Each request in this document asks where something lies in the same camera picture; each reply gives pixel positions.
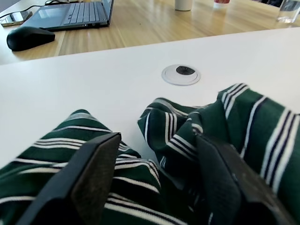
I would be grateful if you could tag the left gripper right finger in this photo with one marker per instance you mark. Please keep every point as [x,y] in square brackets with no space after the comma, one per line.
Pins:
[225,185]

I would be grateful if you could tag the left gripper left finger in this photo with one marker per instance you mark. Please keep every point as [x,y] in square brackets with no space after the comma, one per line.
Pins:
[77,185]

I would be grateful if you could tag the green striped T-shirt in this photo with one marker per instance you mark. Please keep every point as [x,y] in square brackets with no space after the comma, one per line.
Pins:
[187,131]

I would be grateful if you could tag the black computer mouse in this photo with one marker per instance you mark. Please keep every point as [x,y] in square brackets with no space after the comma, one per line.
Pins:
[30,38]

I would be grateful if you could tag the grey laptop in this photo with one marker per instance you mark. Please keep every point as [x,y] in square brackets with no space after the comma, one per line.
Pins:
[70,12]

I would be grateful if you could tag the smartphone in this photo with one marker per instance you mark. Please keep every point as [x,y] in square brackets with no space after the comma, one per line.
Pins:
[15,18]

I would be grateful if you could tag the red and white container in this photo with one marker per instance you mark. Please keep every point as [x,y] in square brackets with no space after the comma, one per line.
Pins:
[220,3]

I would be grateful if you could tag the white paper cup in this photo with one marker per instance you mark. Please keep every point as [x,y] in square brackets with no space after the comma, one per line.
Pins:
[183,4]

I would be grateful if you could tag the clear plastic bottle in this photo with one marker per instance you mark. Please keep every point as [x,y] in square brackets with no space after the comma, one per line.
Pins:
[288,10]

